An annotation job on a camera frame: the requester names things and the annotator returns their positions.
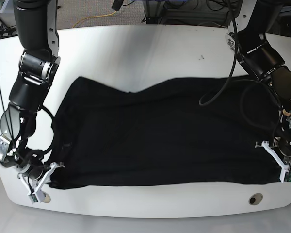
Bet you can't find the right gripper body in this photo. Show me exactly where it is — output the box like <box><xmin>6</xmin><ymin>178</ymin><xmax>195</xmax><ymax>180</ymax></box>
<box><xmin>16</xmin><ymin>162</ymin><xmax>50</xmax><ymax>187</ymax></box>

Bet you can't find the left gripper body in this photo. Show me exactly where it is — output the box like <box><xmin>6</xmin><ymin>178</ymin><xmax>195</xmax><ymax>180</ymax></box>
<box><xmin>274</xmin><ymin>131</ymin><xmax>291</xmax><ymax>165</ymax></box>

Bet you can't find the black T-shirt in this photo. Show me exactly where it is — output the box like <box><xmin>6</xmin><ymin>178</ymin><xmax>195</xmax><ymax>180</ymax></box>
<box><xmin>48</xmin><ymin>76</ymin><xmax>280</xmax><ymax>189</ymax></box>

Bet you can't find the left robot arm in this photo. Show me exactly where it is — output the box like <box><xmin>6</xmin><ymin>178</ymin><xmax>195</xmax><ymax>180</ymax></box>
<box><xmin>228</xmin><ymin>0</ymin><xmax>291</xmax><ymax>158</ymax></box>

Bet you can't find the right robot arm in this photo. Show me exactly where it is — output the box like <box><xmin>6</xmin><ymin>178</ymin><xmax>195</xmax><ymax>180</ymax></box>
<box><xmin>0</xmin><ymin>0</ymin><xmax>60</xmax><ymax>180</ymax></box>

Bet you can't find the left table grommet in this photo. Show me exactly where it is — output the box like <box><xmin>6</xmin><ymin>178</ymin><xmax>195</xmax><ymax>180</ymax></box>
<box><xmin>42</xmin><ymin>192</ymin><xmax>51</xmax><ymax>203</ymax></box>

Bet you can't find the table grommet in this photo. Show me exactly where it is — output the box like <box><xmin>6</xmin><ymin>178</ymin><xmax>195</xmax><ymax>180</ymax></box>
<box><xmin>248</xmin><ymin>193</ymin><xmax>263</xmax><ymax>206</ymax></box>
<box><xmin>42</xmin><ymin>192</ymin><xmax>51</xmax><ymax>203</ymax></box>

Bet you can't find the right table grommet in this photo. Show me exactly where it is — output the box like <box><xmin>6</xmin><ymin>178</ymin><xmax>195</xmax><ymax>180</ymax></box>
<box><xmin>248</xmin><ymin>193</ymin><xmax>263</xmax><ymax>206</ymax></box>

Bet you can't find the black box under table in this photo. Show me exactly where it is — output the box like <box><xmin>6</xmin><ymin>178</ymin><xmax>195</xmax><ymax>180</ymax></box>
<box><xmin>146</xmin><ymin>16</ymin><xmax>168</xmax><ymax>25</ymax></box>

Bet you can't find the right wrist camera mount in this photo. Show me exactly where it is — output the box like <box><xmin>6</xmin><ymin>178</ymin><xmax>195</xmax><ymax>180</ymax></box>
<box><xmin>25</xmin><ymin>162</ymin><xmax>65</xmax><ymax>204</ymax></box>

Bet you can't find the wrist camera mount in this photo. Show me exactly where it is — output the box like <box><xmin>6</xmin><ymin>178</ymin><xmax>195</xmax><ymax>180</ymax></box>
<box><xmin>255</xmin><ymin>140</ymin><xmax>291</xmax><ymax>183</ymax></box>
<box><xmin>25</xmin><ymin>162</ymin><xmax>65</xmax><ymax>204</ymax></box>

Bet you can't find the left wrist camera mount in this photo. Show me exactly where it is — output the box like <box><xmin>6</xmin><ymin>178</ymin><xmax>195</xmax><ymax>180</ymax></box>
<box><xmin>255</xmin><ymin>140</ymin><xmax>291</xmax><ymax>183</ymax></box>

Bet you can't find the yellow cable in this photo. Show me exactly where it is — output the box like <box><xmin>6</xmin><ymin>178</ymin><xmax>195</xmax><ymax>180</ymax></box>
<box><xmin>72</xmin><ymin>7</ymin><xmax>118</xmax><ymax>29</ymax></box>

